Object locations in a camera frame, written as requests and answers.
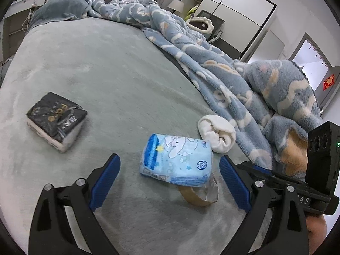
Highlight white dressing table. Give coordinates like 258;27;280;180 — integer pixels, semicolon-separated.
0;0;51;41

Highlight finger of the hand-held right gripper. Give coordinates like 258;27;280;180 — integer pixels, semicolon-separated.
236;163;306;192

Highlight grey door frame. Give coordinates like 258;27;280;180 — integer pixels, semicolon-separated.
289;31;340;107

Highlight white cloud plush pet bed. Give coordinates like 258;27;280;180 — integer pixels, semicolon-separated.
186;16;214;34

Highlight black framed panel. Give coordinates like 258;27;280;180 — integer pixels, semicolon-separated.
198;10;225;43

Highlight black tissue pack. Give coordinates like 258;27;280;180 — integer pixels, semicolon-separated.
25;91;88;153

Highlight bedside lamp with grey shade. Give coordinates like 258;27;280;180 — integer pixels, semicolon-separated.
167;0;184;14

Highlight white wardrobe with black trim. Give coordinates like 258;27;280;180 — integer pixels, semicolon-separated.
195;0;277;62

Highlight small white rolled socks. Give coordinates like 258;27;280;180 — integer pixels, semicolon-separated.
197;114;237;154

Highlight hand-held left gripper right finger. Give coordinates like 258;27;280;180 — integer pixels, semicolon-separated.
219;155;310;255

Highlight grey plush bed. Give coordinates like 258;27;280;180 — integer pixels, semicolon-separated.
0;13;266;255

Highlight grey-blue pillow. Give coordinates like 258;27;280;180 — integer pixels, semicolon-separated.
28;0;90;30

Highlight brown tape roll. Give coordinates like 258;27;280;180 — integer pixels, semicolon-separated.
176;174;220;207

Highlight red door decoration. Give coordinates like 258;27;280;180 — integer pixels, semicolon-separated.
322;75;338;91

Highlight blue patterned fleece blanket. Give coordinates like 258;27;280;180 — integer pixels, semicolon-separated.
62;0;323;177

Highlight person's right forearm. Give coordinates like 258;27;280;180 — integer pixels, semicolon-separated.
305;215;328;251

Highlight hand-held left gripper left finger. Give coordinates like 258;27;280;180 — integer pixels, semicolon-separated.
28;153;121;255

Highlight white wall panel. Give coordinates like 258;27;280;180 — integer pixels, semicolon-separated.
249;29;286;65

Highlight blue cartoon tissue pack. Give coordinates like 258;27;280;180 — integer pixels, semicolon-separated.
140;133;214;187

